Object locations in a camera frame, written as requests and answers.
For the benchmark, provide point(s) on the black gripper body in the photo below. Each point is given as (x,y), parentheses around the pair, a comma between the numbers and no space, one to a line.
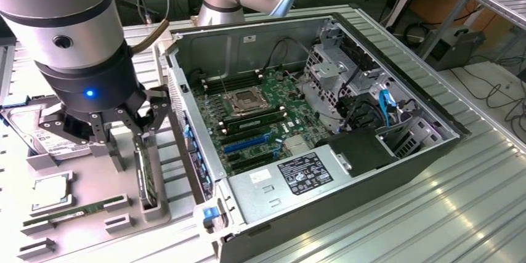
(100,87)

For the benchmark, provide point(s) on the graphics card with metal bracket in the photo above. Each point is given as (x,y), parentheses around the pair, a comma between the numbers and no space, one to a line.
(144,170)

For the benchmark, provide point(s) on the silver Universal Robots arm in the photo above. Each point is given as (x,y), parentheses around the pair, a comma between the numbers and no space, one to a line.
(54,13)

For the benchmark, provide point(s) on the hard disk with blue caddy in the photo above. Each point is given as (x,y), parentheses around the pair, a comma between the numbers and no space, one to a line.
(62,149)

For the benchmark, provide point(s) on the silver CPU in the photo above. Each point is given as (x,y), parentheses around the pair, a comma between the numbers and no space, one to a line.
(50,192)

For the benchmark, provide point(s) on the CPU socket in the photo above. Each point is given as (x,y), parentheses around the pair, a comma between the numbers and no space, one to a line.
(246,101)

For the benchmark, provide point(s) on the installed RAM stick with label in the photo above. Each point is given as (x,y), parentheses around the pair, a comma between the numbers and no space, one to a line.
(250,123)

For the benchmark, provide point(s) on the grey parts rack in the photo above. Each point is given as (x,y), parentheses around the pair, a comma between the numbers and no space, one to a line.
(90,195)

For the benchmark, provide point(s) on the blue expansion slot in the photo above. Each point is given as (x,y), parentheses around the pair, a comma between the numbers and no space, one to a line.
(242,146)

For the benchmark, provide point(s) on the green RAM stick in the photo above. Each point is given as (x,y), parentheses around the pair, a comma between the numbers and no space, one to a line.
(70,213)

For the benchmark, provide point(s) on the green motherboard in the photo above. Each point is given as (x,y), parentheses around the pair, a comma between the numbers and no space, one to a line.
(288,112)

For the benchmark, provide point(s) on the silver chipset heatsink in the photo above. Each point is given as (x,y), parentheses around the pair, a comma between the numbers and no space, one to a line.
(299,146)

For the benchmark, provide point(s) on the blue case latch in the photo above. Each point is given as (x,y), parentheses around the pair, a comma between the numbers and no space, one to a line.
(210,213)

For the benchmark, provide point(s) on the grey power supply unit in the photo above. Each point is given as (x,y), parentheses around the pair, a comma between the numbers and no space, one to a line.
(256,195)

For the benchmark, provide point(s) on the metal disk bay cage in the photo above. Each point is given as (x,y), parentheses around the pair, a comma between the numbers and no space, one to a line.
(325,69)

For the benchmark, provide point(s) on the black plastic shroud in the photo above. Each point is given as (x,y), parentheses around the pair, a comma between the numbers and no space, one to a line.
(363,152)

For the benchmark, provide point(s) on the open black PC case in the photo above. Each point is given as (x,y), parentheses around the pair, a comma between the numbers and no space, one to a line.
(371,201)

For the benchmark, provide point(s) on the black equipment box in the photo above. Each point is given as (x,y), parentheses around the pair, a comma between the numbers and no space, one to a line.
(456,50)

